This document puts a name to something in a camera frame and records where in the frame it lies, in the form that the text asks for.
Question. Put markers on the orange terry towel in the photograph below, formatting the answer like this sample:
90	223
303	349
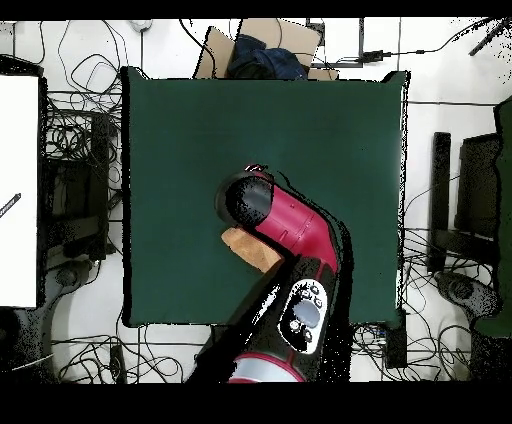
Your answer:
252	248

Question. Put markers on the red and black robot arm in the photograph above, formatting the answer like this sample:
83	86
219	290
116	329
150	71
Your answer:
296	220

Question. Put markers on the dark green table cloth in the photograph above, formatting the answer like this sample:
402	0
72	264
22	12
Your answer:
200	140

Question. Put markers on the blue jeans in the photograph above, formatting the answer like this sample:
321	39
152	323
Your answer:
276	60

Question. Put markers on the brown cardboard box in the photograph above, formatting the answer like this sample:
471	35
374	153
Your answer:
296	38

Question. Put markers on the black power adapter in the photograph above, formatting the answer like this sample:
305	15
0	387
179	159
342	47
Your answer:
374	56

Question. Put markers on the white round device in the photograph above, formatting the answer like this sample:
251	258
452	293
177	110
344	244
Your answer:
140	24

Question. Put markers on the black equipment rack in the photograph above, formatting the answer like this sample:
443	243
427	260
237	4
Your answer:
72	192

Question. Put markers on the black stand base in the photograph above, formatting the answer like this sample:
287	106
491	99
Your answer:
460	290
66	276

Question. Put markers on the black box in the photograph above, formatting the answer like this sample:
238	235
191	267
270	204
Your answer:
396	344

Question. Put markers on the black power strip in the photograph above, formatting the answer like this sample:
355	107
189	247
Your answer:
118	362

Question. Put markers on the white panel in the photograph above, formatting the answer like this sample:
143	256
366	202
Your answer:
20	140

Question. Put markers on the small dark strip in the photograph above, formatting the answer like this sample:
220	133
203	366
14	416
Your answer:
10	204

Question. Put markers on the spare dark green cloth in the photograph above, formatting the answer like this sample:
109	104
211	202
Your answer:
506	180

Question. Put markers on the black tripod leg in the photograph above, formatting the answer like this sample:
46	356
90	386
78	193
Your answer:
490	38

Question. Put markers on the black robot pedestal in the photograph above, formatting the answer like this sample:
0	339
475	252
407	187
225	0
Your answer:
218	332

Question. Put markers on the thin black metal frame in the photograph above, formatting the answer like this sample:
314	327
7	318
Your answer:
361	36

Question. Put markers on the black upright post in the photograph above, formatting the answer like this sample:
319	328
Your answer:
440	180

